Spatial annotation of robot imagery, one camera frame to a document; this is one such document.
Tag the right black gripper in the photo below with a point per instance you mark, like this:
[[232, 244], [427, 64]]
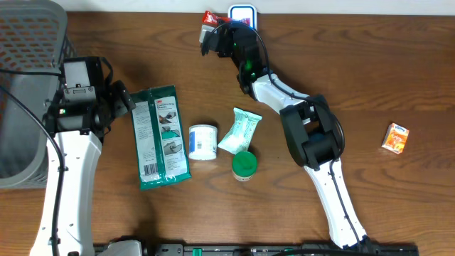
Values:
[[229, 30]]

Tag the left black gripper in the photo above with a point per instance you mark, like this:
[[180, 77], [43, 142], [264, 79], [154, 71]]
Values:
[[122, 100]]

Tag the green white instruction package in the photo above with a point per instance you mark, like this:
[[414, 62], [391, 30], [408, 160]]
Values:
[[158, 133]]

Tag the white plastic bottle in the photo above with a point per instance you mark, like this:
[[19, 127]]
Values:
[[203, 142]]

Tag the teal wet wipes pack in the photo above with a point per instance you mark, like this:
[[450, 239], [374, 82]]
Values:
[[241, 132]]

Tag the green lid small jar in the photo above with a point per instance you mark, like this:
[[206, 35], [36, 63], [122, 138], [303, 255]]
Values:
[[244, 166]]

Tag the orange white small packet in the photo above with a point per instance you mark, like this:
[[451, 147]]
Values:
[[395, 138]]

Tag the red Nescafe stick sachet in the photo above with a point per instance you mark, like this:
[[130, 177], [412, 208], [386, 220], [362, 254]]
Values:
[[211, 19]]

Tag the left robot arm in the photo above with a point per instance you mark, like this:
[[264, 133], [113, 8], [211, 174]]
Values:
[[77, 121]]

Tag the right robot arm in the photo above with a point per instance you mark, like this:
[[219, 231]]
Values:
[[314, 135]]

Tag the white barcode scanner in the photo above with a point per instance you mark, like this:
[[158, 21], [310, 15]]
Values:
[[241, 11]]

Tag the grey plastic mesh basket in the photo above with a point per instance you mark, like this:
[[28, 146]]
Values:
[[34, 44]]

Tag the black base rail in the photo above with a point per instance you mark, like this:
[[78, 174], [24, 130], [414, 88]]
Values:
[[270, 250]]

